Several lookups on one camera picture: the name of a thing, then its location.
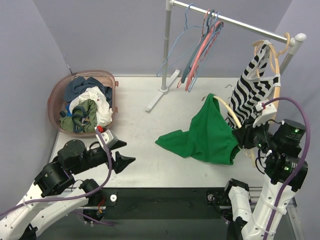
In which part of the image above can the pile of clothes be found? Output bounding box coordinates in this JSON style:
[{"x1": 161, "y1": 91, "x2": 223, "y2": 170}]
[{"x1": 59, "y1": 76, "x2": 113, "y2": 134}]

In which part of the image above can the teal hanger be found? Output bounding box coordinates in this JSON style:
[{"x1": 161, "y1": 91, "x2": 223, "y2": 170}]
[{"x1": 179, "y1": 9, "x2": 223, "y2": 85}]

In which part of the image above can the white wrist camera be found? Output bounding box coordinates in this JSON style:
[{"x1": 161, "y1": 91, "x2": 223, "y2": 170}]
[
  {"x1": 94, "y1": 126, "x2": 118, "y2": 150},
  {"x1": 252, "y1": 100, "x2": 277, "y2": 128}
]

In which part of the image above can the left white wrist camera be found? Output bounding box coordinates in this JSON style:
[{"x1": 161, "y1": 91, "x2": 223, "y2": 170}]
[{"x1": 94, "y1": 126, "x2": 118, "y2": 150}]

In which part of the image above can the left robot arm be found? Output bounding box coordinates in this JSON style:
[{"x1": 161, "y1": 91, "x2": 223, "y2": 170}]
[{"x1": 0, "y1": 139, "x2": 136, "y2": 240}]

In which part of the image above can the green tank top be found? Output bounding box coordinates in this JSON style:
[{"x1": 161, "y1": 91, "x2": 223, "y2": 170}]
[{"x1": 155, "y1": 93, "x2": 240, "y2": 166}]

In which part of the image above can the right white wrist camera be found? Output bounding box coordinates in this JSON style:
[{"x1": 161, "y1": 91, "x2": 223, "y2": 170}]
[{"x1": 252, "y1": 100, "x2": 277, "y2": 128}]

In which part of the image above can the striped black white tank top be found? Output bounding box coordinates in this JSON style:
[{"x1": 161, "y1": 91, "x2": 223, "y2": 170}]
[{"x1": 228, "y1": 40, "x2": 281, "y2": 125}]

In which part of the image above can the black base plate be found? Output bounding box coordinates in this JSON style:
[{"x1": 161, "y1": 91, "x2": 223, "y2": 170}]
[{"x1": 71, "y1": 187, "x2": 243, "y2": 221}]

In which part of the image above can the purple cable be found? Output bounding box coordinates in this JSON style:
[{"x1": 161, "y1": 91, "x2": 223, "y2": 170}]
[
  {"x1": 0, "y1": 129, "x2": 113, "y2": 218},
  {"x1": 259, "y1": 96, "x2": 312, "y2": 240}
]

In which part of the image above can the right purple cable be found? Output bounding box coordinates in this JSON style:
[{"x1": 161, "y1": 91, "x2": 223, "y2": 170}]
[{"x1": 259, "y1": 96, "x2": 312, "y2": 240}]

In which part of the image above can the orange hanger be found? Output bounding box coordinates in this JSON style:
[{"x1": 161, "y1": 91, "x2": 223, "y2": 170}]
[{"x1": 251, "y1": 32, "x2": 292, "y2": 121}]

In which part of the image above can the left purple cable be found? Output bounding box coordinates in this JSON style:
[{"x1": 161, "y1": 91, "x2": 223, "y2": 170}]
[{"x1": 0, "y1": 129, "x2": 113, "y2": 218}]

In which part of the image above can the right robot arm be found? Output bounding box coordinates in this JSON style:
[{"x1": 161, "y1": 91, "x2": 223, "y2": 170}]
[{"x1": 221, "y1": 119, "x2": 308, "y2": 240}]

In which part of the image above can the pink hanger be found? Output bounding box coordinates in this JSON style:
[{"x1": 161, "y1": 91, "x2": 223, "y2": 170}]
[{"x1": 176, "y1": 9, "x2": 226, "y2": 92}]

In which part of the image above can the white clothes rack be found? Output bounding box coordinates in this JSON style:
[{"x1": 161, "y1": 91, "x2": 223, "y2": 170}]
[{"x1": 145, "y1": 0, "x2": 307, "y2": 113}]

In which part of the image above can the cream yellow hanger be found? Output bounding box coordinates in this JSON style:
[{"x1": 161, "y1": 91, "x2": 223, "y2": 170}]
[{"x1": 213, "y1": 94, "x2": 257, "y2": 169}]

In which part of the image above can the light blue wire hanger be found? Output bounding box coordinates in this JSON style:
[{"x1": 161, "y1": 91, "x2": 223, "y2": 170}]
[{"x1": 156, "y1": 3, "x2": 222, "y2": 78}]

